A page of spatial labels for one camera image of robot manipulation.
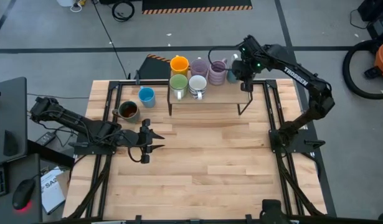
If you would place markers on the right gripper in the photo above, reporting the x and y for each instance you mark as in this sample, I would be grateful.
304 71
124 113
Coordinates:
244 71

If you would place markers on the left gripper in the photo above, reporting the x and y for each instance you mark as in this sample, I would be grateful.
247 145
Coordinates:
132 138

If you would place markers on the large teal mug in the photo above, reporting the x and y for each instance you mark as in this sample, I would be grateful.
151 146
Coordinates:
231 77

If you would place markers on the lilac ringed ceramic mug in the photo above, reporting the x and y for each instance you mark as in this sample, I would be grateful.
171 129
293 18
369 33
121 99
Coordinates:
217 73

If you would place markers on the dark speckled stoneware mug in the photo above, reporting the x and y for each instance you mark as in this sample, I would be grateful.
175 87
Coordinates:
129 110

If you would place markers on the light blue mug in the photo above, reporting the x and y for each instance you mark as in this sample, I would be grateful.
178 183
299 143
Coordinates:
146 96

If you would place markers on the blue white patterned mug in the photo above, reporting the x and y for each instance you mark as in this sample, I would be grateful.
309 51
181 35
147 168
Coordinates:
197 83

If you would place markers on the green and white mug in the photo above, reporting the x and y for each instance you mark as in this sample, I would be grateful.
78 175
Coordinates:
178 82

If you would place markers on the yellow mug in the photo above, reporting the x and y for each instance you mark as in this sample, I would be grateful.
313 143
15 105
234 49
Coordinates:
179 66

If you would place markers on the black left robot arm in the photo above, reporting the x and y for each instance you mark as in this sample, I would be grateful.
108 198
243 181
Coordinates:
69 118

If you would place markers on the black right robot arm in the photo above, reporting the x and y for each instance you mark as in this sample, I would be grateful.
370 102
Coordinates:
303 79

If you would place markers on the wooden shelf riser black legs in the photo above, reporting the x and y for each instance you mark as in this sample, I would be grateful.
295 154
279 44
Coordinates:
222 95

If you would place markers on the small black hazard-striped ramp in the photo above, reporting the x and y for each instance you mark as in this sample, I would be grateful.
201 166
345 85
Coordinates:
154 70

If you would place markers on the black hazard-striped floor mat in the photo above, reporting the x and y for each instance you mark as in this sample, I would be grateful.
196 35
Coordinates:
194 3

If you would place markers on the black power adapter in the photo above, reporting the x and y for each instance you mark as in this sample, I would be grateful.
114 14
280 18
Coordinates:
46 138

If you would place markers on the white printed booklet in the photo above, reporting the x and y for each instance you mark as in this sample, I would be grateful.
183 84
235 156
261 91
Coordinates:
51 189

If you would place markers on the black rounded device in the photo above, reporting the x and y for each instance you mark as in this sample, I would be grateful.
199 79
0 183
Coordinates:
273 208

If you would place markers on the black computer mouse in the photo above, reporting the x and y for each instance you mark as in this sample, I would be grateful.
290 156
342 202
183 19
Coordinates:
23 193

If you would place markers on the black equipment case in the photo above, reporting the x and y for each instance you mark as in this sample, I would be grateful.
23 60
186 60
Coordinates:
378 12

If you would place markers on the white container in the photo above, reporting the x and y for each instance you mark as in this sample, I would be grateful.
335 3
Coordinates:
65 2

